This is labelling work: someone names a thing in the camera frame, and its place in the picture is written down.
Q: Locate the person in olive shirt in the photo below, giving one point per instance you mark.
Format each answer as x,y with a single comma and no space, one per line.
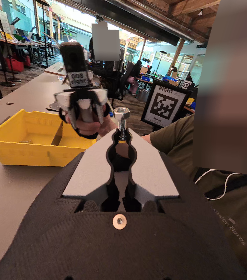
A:
224,218

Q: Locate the silver ventilation duct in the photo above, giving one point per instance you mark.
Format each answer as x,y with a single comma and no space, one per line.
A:
169,27

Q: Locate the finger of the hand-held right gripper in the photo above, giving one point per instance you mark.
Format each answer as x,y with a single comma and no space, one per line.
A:
64,100
101,96

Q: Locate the black light stand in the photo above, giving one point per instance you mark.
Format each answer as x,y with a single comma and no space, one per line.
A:
7,83

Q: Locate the person's right hand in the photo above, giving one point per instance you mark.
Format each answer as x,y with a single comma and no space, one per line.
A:
88,128

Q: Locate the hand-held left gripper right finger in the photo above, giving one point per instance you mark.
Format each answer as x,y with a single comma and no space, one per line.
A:
154,175

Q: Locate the silver bolt with nut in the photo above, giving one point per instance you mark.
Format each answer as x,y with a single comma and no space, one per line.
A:
26,141

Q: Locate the red tool case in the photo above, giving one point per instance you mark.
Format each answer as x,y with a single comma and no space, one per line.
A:
16,65

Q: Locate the yellow plastic bin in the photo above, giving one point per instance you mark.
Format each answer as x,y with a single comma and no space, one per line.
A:
27,153

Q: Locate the silver hex bolt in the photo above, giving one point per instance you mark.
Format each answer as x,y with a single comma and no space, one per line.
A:
122,129

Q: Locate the silver hex nut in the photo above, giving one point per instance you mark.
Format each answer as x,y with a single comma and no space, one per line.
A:
121,112

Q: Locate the small marker sign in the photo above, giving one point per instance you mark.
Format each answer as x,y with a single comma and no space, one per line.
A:
187,84

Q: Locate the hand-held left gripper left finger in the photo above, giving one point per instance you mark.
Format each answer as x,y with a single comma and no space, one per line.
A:
88,175

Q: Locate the grey metal container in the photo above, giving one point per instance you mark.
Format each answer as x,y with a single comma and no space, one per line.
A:
144,96

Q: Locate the black framed marker sign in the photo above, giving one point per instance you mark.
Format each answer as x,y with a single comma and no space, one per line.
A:
166,105

